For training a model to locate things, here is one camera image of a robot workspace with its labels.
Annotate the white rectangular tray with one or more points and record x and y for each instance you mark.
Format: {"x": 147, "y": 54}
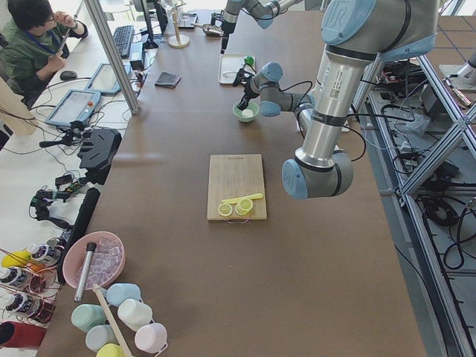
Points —
{"x": 230, "y": 64}

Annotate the bottle top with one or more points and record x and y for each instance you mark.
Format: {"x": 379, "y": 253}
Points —
{"x": 44, "y": 254}

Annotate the bottle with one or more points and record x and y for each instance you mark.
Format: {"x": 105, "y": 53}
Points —
{"x": 44, "y": 254}
{"x": 21, "y": 304}
{"x": 16, "y": 278}

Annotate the green cup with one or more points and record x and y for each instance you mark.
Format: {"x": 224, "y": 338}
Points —
{"x": 86, "y": 316}

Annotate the white bun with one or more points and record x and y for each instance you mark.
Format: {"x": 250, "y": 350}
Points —
{"x": 247, "y": 113}

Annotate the black device stand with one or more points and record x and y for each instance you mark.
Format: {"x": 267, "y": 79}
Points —
{"x": 97, "y": 152}

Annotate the metal cylinder tube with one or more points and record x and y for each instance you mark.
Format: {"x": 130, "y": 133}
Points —
{"x": 81, "y": 286}

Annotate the black keyboard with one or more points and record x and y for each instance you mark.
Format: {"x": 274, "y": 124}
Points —
{"x": 122, "y": 38}

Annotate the black long bar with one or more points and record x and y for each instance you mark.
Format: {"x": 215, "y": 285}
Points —
{"x": 80, "y": 226}

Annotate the lemon slice left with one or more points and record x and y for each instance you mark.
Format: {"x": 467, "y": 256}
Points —
{"x": 225, "y": 209}

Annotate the yellow toy knife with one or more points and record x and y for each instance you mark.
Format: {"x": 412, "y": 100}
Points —
{"x": 238, "y": 199}

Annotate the small dark tray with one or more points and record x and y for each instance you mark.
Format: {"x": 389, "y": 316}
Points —
{"x": 186, "y": 21}

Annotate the person in green shirt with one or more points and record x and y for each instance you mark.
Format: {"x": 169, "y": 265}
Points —
{"x": 35, "y": 51}

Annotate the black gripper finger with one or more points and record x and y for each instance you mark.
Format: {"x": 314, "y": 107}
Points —
{"x": 224, "y": 43}
{"x": 243, "y": 104}

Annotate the aluminium frame rail right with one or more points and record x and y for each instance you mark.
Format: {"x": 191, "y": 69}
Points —
{"x": 422, "y": 145}

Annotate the teach pendant far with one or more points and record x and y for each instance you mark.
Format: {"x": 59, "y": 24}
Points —
{"x": 104, "y": 80}

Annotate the red cup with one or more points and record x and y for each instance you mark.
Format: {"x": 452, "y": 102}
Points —
{"x": 22, "y": 336}

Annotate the teach pendant near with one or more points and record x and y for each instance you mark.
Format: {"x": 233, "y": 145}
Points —
{"x": 77, "y": 105}

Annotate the teach pendant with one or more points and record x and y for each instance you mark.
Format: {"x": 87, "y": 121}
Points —
{"x": 77, "y": 105}
{"x": 104, "y": 80}

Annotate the aluminium frame post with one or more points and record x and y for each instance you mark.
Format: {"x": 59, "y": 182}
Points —
{"x": 100, "y": 23}

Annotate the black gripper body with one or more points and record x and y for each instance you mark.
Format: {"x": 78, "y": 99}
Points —
{"x": 247, "y": 90}
{"x": 225, "y": 28}

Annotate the pink bowl with ice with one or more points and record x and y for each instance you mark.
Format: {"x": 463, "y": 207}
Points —
{"x": 106, "y": 265}

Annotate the white spoon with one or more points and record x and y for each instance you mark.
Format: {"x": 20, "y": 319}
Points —
{"x": 228, "y": 73}

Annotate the light blue lower cup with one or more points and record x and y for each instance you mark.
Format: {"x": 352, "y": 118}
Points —
{"x": 99, "y": 336}

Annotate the dark folded cloth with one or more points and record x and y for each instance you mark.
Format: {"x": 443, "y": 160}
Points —
{"x": 167, "y": 80}

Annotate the green bowl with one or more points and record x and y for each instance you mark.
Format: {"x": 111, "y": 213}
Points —
{"x": 252, "y": 106}

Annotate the yellow cup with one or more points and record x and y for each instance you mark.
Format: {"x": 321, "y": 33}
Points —
{"x": 110, "y": 350}

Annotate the black monitor stand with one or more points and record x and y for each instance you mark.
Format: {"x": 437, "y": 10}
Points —
{"x": 151, "y": 40}

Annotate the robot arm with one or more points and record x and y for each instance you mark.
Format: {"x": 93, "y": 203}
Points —
{"x": 355, "y": 33}
{"x": 263, "y": 15}

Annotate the wooden cup rack pole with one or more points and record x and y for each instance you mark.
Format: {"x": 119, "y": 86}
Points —
{"x": 111, "y": 319}

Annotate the wooden cutting board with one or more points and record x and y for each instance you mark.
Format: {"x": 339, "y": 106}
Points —
{"x": 233, "y": 176}

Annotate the pink cup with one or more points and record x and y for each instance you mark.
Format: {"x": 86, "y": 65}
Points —
{"x": 151, "y": 338}

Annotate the metal scoop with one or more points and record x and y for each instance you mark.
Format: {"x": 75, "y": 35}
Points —
{"x": 209, "y": 29}

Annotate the bottle middle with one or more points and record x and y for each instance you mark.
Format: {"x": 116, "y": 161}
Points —
{"x": 16, "y": 278}

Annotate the computer mouse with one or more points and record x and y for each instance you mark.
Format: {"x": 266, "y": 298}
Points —
{"x": 68, "y": 75}

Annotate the wooden stand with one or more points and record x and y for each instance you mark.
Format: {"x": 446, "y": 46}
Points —
{"x": 177, "y": 40}

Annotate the bottle bottom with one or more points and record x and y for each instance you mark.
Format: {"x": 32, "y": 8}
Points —
{"x": 21, "y": 304}

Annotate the lemon slice stack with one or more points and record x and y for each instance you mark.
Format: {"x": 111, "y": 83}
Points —
{"x": 244, "y": 207}

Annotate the green toy vegetable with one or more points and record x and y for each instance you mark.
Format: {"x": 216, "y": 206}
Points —
{"x": 249, "y": 61}

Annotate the white cup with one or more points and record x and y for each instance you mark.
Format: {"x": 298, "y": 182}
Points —
{"x": 134, "y": 314}

